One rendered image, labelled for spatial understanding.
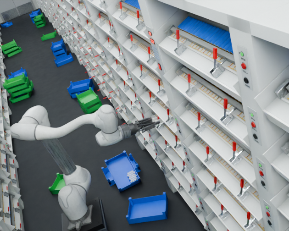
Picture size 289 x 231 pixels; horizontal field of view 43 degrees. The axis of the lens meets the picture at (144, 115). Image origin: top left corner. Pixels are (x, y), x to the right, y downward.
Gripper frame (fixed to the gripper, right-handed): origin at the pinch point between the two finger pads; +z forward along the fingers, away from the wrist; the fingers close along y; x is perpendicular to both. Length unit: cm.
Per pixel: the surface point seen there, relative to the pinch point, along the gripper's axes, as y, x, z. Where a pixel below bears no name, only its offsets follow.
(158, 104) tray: 4.3, 13.6, -0.1
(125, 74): -57, 13, -1
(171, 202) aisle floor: -10, -81, 4
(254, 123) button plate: 118, 61, -12
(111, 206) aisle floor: -38, -87, -39
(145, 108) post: -18.0, 1.2, -1.7
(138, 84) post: -17.9, 19.8, -3.5
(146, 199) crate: -22, -80, -13
